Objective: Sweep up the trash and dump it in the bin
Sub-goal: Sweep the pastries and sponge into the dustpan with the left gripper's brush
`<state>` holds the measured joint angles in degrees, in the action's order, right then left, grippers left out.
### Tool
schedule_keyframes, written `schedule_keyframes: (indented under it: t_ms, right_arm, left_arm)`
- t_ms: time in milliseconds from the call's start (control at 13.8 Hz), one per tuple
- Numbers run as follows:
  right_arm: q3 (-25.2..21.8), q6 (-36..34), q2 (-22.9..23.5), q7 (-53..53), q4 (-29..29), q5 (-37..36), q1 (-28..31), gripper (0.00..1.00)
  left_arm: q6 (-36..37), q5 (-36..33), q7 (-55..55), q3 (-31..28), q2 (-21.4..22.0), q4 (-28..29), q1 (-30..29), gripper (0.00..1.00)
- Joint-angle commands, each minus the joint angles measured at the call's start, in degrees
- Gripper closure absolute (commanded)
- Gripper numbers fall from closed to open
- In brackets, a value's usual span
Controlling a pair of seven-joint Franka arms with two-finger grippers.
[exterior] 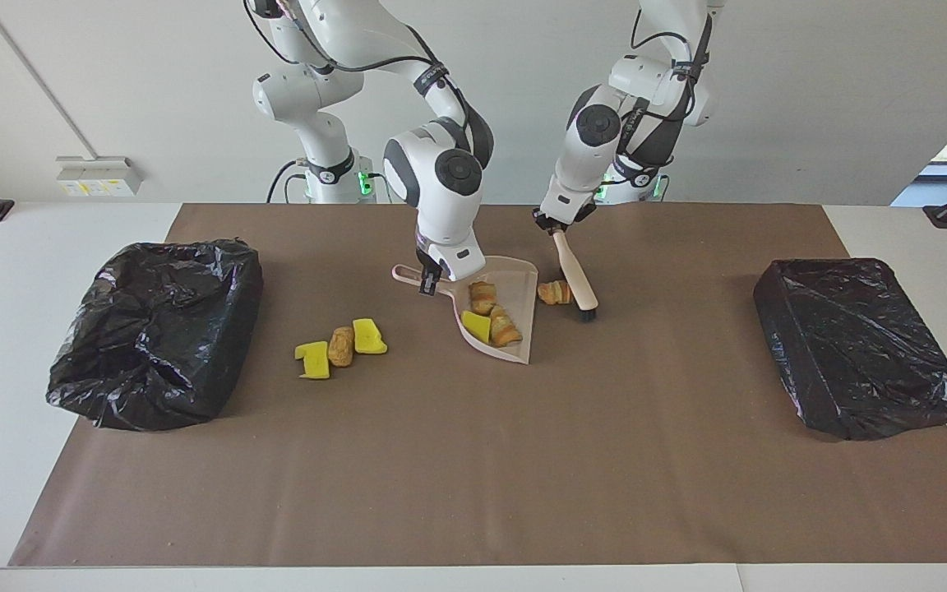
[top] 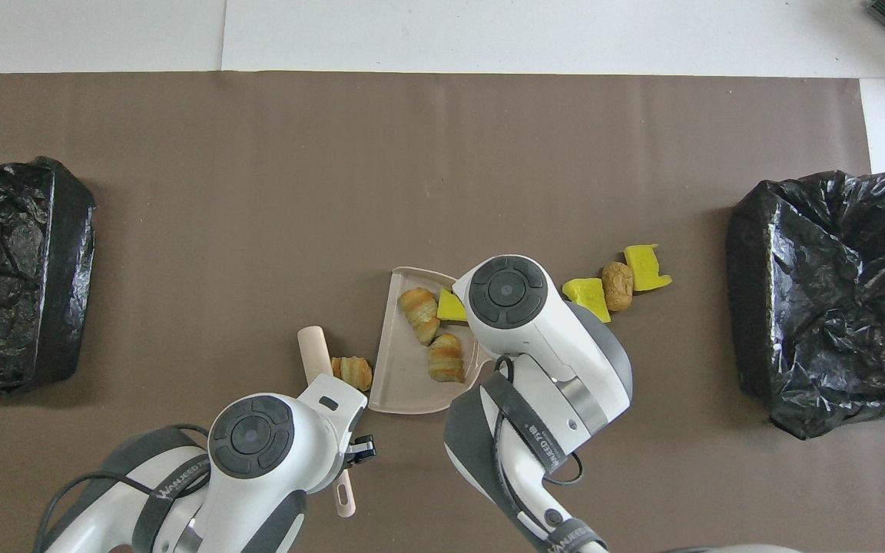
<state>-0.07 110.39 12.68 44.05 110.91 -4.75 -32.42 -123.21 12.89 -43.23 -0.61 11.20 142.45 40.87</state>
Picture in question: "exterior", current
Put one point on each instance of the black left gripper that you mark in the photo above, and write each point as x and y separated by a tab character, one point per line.
552	219

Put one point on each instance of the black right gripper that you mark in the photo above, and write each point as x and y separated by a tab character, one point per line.
426	267

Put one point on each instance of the striped croissant piece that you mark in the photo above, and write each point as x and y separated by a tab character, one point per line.
555	292
482	296
506	329

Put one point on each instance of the yellow sponge green backing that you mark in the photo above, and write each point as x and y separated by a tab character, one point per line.
476	326

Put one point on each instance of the beige plastic dustpan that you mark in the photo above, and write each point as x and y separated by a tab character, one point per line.
515	284

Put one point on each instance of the wedge yellow sponge piece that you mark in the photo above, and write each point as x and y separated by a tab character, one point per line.
369	336

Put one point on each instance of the notched yellow sponge piece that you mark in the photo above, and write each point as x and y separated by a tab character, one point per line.
315	362

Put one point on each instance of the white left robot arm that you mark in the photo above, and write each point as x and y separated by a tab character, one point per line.
580	164

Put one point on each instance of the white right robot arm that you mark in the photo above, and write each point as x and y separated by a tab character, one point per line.
441	205

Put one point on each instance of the crumpled open black bag bin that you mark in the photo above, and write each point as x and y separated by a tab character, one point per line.
153	329

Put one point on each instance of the flat taut black bag bin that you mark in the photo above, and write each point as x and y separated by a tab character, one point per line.
852	345

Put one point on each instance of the brown paper table mat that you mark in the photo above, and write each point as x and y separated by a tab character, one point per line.
473	460

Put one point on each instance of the white wall socket box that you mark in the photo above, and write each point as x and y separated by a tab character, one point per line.
99	174

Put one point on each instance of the white wall conduit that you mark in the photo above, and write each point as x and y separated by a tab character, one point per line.
38	77

